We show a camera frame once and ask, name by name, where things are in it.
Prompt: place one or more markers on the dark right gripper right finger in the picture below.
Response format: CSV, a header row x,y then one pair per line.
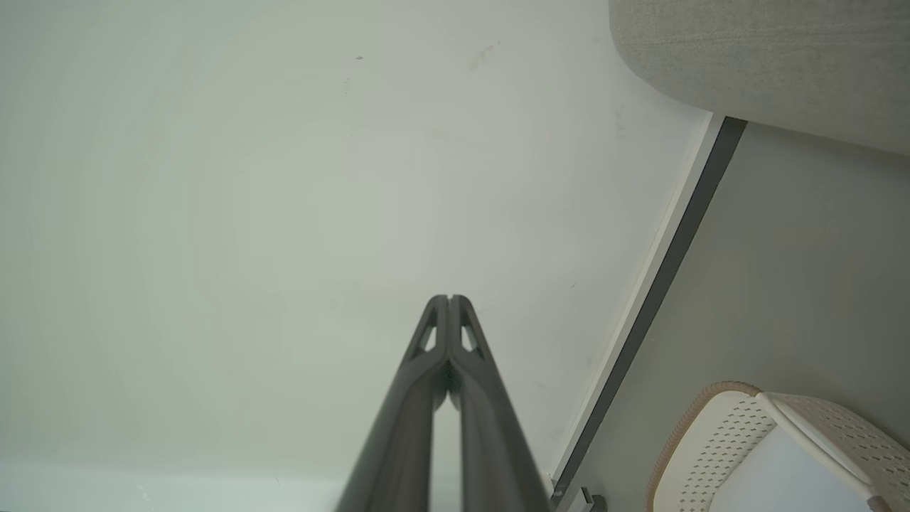
x,y
494,441

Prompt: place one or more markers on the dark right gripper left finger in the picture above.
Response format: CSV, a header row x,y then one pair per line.
x,y
398,441

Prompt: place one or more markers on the white perforated laundry basket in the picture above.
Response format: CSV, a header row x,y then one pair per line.
x,y
739,455

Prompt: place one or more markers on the grey metal floor plate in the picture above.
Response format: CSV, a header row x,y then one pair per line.
x,y
592,501

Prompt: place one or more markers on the white and black baseboard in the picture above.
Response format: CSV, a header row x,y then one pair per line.
x,y
654,299

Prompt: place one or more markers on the grey fabric sofa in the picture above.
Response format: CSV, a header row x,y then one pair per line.
x,y
768,64

